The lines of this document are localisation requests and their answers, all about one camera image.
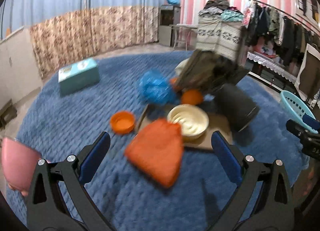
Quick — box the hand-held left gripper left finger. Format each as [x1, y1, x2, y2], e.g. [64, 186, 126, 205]
[26, 131, 113, 231]

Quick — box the pile of clothes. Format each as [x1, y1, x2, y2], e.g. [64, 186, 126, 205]
[199, 0, 245, 22]

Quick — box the black cylinder container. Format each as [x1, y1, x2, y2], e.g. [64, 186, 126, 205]
[214, 83, 260, 132]

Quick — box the small round table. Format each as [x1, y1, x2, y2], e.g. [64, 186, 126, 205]
[169, 24, 198, 51]

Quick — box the orange plastic bowl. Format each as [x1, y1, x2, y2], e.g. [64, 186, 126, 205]
[109, 111, 137, 135]

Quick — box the low bench with lace cloth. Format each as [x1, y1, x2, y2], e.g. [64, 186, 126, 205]
[247, 51, 298, 89]

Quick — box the blue fluffy rug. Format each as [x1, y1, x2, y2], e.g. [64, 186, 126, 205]
[5, 51, 310, 231]

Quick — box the white framed brown board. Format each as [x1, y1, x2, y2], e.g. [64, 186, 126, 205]
[295, 43, 320, 99]

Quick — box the blue plastic bag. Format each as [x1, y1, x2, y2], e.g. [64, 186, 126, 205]
[139, 69, 179, 106]

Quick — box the metal clothes rack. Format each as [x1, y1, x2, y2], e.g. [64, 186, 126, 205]
[251, 0, 320, 32]

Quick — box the pink bowl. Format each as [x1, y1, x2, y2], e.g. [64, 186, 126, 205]
[1, 137, 42, 191]

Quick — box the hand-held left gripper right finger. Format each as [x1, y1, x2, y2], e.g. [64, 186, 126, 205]
[211, 131, 295, 231]

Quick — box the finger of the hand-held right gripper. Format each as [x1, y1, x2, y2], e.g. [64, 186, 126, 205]
[302, 114, 320, 132]
[286, 119, 318, 138]

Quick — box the cream bowl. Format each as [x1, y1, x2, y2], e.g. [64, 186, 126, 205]
[167, 104, 209, 139]

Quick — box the dark blurred box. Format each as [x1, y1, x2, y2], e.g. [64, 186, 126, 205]
[175, 49, 248, 96]

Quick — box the white round object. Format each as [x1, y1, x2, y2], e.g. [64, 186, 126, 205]
[174, 59, 193, 76]

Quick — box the teal cardboard box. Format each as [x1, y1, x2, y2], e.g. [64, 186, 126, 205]
[58, 58, 101, 96]

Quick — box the orange cloth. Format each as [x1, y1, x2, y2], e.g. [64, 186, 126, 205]
[124, 118, 185, 188]

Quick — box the cloth covered cabinet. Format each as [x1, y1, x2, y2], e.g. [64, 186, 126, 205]
[196, 17, 244, 62]

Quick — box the row of hanging clothes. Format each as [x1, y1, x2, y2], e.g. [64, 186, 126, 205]
[241, 1, 320, 71]

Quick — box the grey water dispenser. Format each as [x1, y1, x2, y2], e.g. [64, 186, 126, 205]
[159, 5, 181, 46]

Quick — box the teal plastic basket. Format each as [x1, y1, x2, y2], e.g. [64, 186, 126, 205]
[280, 90, 318, 134]

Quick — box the flat cardboard sheet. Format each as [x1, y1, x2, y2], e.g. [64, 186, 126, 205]
[135, 103, 233, 151]

